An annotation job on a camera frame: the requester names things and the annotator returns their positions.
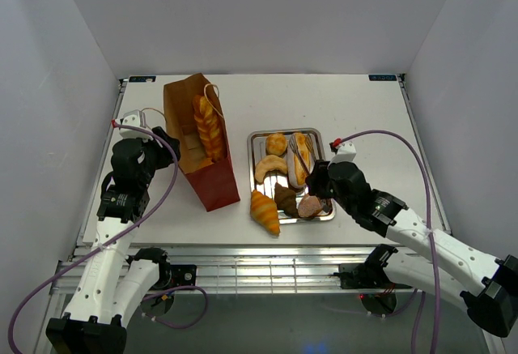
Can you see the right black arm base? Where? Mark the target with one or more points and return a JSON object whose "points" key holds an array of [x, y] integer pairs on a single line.
{"points": [[362, 276]]}

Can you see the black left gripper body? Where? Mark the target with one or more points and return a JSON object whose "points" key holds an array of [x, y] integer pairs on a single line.
{"points": [[146, 175]]}

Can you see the striped orange croissant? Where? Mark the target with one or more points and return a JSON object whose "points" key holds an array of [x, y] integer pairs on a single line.
{"points": [[265, 212]]}

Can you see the steel rectangular tray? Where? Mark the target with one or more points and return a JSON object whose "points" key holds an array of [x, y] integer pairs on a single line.
{"points": [[256, 145]]}

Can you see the brown red paper bag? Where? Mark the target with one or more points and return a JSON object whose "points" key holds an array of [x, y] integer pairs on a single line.
{"points": [[215, 185]]}

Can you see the pale curved croissant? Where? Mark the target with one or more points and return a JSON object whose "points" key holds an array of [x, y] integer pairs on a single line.
{"points": [[268, 164]]}

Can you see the aluminium frame rail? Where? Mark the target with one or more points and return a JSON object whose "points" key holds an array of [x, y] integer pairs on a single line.
{"points": [[236, 271]]}

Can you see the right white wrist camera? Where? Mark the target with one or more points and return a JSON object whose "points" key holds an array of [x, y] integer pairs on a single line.
{"points": [[343, 151]]}

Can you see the long twisted glazed bread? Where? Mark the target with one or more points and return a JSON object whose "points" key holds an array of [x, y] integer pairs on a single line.
{"points": [[209, 128]]}

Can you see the round golden bun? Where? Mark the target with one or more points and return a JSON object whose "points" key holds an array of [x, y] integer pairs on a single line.
{"points": [[276, 144]]}

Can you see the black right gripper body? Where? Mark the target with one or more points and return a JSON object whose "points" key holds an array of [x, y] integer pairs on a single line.
{"points": [[341, 202]]}

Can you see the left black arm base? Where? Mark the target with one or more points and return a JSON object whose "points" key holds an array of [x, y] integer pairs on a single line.
{"points": [[177, 275]]}

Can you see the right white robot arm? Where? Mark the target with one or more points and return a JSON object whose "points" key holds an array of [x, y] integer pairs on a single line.
{"points": [[489, 284]]}

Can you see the steel serving tongs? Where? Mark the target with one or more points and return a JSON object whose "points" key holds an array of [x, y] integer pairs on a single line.
{"points": [[295, 148]]}

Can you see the dark chocolate croissant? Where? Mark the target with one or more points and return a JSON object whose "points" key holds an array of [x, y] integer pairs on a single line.
{"points": [[285, 199]]}

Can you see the sugar coated pink donut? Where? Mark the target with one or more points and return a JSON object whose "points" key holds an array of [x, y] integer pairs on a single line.
{"points": [[309, 206]]}

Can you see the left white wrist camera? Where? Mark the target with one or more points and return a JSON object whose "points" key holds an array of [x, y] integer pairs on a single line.
{"points": [[134, 118]]}

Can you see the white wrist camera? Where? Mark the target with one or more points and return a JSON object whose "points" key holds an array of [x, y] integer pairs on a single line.
{"points": [[343, 151], [134, 118]]}

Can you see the white toasted oval loaf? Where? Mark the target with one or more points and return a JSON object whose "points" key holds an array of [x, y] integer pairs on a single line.
{"points": [[296, 175]]}

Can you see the short twisted glazed bread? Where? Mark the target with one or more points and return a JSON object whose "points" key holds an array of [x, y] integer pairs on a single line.
{"points": [[203, 163]]}

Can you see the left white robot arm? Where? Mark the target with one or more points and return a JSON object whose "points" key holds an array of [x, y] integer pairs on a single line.
{"points": [[113, 283]]}

